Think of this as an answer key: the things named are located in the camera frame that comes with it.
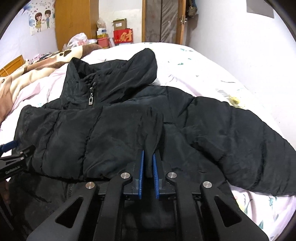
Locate black puffer jacket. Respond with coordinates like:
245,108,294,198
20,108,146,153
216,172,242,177
11,49,295,235

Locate brown cream fleece blanket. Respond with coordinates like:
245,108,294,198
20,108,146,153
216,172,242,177
1,44,102,122

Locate wooden headboard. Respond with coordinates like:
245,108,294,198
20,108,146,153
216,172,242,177
0,55,25,77

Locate pink floral bed sheet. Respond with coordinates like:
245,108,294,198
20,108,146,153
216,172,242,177
1,42,295,240

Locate white plastic bag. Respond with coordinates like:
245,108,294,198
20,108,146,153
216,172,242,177
62,33,88,51

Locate red plastic basin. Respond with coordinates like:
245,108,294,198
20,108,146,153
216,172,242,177
97,37,109,49

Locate wooden wardrobe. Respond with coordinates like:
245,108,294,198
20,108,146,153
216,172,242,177
55,0,99,51

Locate snack bag stack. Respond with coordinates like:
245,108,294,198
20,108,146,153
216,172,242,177
96,18,108,39

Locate red gift box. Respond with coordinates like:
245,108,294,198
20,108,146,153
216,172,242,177
113,29,133,45

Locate cardboard box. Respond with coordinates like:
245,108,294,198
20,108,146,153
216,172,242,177
112,19,127,31

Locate wooden framed door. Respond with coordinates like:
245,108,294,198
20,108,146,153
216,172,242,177
142,1,187,45

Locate hanging bag on door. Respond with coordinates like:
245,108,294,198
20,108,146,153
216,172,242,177
186,0,198,18

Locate cartoon couple wall poster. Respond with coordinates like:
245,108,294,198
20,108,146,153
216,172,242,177
22,0,56,36

